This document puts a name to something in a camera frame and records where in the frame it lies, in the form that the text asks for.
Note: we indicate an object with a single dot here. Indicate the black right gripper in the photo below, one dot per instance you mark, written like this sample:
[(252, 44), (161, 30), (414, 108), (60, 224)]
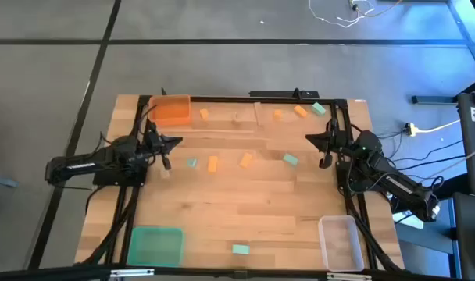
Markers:
[(335, 142)]

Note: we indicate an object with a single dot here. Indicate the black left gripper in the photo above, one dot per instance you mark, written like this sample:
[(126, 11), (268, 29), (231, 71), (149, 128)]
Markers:
[(154, 143)]

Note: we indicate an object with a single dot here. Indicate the small green block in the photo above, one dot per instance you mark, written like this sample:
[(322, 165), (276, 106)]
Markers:
[(192, 162)]

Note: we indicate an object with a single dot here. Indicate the green rectangular block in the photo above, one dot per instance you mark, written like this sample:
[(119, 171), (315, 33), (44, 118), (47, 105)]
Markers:
[(318, 109), (290, 159), (240, 249)]

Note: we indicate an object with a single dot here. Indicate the natural wood rectangular block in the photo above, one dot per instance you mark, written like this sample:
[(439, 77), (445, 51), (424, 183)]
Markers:
[(165, 175)]

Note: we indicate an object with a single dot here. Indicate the orange rectangular block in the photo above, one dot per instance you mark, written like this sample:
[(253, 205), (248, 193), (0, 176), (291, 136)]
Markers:
[(245, 160), (300, 111), (212, 164)]

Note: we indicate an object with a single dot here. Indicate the small orange block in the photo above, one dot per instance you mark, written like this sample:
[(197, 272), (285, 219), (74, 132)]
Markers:
[(277, 114), (204, 114)]

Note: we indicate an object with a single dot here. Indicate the long natural wood block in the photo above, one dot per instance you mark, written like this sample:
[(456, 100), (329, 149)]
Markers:
[(258, 113)]

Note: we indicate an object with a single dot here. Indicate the natural wood arch block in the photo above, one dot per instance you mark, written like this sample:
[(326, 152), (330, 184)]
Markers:
[(236, 117)]

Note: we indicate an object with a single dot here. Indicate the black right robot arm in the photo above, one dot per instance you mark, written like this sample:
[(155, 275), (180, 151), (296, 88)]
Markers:
[(397, 183)]

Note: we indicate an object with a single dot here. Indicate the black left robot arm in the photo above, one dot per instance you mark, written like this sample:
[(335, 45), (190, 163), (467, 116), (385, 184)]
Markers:
[(85, 166)]

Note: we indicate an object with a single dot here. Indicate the orange plastic bin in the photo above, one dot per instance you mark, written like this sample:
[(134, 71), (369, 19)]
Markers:
[(169, 111)]

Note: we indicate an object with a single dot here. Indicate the black mounting bar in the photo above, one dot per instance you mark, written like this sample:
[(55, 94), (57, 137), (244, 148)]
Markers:
[(284, 94)]

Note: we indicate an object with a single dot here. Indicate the white power strip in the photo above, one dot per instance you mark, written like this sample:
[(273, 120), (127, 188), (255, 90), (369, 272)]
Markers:
[(410, 129)]

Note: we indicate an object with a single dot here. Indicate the clear plastic bin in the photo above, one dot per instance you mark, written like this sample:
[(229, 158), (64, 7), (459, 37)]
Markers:
[(341, 244)]

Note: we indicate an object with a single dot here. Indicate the green plastic bin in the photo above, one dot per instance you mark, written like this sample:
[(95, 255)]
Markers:
[(155, 247)]

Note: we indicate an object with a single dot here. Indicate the black floor beam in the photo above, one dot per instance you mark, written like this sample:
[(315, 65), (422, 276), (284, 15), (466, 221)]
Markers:
[(433, 100)]

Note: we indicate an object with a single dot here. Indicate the white paper sheet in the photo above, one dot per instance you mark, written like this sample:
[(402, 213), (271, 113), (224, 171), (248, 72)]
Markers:
[(411, 223)]

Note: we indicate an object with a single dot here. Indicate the black cart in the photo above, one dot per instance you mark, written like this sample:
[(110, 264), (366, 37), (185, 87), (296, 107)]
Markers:
[(472, 156)]

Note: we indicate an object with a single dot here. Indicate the blue floor tape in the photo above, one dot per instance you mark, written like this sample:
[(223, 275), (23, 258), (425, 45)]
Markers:
[(1, 181)]

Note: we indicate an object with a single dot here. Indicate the dark metal stand leg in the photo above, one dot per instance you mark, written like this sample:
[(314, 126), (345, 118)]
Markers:
[(464, 35)]

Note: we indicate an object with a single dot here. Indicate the black gantry beam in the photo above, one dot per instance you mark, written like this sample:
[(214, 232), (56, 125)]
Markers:
[(46, 273)]

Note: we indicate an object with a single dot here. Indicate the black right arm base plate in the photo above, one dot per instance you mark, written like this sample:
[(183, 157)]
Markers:
[(343, 186)]

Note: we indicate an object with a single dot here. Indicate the black aluminium table frame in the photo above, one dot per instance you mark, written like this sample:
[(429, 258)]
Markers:
[(222, 99)]

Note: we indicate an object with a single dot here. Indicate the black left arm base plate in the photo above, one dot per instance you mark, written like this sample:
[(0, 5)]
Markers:
[(104, 180)]

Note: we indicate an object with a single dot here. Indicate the silver metal bracket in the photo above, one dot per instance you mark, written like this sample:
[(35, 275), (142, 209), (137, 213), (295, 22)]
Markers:
[(348, 276), (132, 272)]

